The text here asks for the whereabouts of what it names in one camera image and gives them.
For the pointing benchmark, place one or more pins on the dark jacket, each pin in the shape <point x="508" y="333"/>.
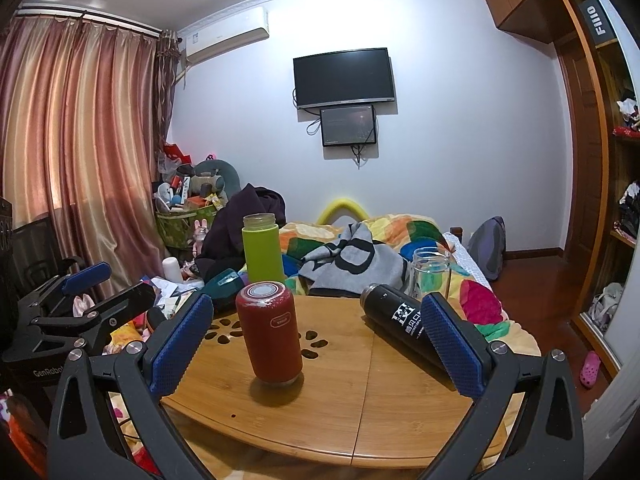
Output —
<point x="227" y="230"/>

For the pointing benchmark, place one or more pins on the grey backpack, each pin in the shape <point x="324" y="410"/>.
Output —
<point x="489" y="247"/>

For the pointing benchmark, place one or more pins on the black wall television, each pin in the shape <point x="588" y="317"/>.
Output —
<point x="344" y="77"/>

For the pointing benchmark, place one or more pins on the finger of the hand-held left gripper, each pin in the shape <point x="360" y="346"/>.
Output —
<point x="86" y="277"/>
<point x="120" y="305"/>

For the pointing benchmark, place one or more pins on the teal case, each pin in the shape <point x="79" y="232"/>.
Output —
<point x="222" y="285"/>

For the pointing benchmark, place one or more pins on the black printed bottle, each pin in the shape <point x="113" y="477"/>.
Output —
<point x="394" y="314"/>

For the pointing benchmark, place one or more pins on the green bottle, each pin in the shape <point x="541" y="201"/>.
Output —
<point x="262" y="255"/>

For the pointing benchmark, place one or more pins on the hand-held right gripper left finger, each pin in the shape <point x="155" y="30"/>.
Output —
<point x="181" y="342"/>

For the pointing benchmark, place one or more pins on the small black wall monitor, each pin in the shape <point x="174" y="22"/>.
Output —
<point x="348" y="126"/>

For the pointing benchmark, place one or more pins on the pink slipper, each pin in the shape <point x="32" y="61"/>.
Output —
<point x="590" y="369"/>

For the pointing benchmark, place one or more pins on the black printed box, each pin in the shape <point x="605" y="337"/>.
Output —
<point x="596" y="20"/>

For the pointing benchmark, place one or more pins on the white papers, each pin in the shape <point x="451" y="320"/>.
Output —
<point x="167" y="290"/>

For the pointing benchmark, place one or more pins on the red cylindrical bottle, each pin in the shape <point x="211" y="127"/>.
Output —
<point x="270" y="335"/>

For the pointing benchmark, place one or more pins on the colourful patchwork blanket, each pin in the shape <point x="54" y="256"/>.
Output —
<point x="480" y="305"/>

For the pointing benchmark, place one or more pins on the black chair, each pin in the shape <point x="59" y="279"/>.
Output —
<point x="35" y="250"/>

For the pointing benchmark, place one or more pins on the brown patterned curtain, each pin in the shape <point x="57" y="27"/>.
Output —
<point x="167" y="90"/>

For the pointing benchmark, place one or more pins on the pink curtain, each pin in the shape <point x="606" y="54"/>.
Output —
<point x="75" y="135"/>

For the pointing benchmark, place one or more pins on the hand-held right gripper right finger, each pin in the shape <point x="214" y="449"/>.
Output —
<point x="456" y="347"/>

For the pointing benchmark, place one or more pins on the pink bunny toy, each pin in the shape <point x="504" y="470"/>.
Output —
<point x="201" y="237"/>

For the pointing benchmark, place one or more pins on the white air conditioner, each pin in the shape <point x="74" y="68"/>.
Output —
<point x="225" y="35"/>

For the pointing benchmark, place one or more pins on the clear glass cup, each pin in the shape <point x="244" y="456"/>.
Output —
<point x="430" y="271"/>

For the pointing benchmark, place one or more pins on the wooden wardrobe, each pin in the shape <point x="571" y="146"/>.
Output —
<point x="595" y="160"/>

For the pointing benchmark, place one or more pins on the white handbag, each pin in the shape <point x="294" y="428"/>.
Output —
<point x="607" y="305"/>

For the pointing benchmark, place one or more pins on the green storage basket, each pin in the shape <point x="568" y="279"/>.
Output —
<point x="175" y="227"/>

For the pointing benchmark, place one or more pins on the grey plush toy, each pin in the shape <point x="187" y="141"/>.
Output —
<point x="220" y="172"/>

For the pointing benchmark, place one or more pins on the pile of clothes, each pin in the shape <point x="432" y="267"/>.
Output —
<point x="629" y="210"/>

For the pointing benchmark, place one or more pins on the curtain rail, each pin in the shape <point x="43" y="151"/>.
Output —
<point x="90" y="15"/>

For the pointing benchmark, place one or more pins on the yellow foam tube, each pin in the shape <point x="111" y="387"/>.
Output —
<point x="344" y="205"/>

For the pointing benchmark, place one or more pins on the white plastic bottle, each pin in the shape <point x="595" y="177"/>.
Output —
<point x="171" y="268"/>

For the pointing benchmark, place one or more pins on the red bag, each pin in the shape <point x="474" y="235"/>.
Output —
<point x="175" y="154"/>

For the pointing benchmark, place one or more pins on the grey black printed cloth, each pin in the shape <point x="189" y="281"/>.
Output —
<point x="350" y="260"/>

